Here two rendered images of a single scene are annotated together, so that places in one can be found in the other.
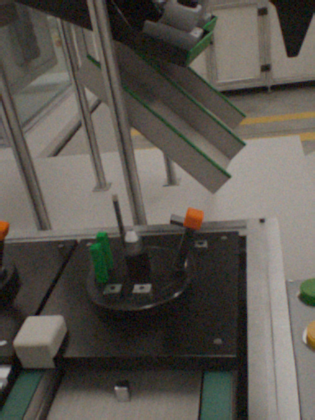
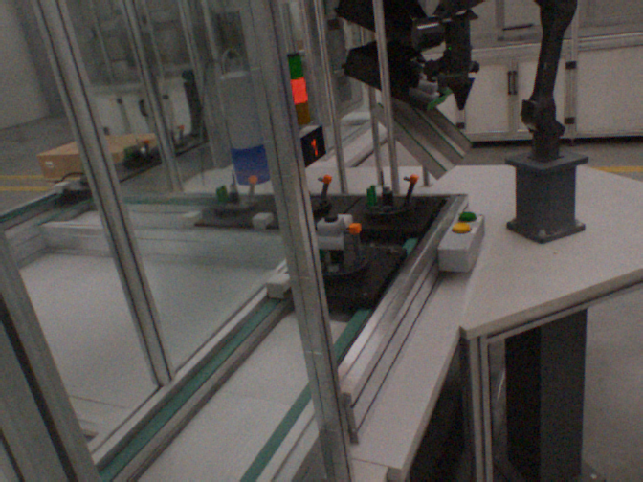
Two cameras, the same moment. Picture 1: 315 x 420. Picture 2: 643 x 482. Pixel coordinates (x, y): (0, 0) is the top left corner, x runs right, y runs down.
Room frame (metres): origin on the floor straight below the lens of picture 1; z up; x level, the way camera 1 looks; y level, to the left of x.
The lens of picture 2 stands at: (-0.92, -0.13, 1.52)
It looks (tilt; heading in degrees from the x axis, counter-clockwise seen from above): 23 degrees down; 14
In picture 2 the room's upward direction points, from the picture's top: 9 degrees counter-clockwise
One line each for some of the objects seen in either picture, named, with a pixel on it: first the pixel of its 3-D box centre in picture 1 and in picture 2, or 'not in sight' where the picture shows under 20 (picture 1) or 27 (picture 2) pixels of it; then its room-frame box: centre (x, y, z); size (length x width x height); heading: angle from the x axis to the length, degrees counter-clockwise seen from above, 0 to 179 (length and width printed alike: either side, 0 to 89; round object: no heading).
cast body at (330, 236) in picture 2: not in sight; (328, 230); (0.19, 0.13, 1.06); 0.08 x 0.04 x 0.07; 76
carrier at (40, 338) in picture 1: (135, 257); (387, 196); (0.51, 0.04, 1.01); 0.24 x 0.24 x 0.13; 76
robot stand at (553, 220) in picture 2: not in sight; (544, 193); (0.59, -0.37, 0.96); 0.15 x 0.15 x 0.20; 32
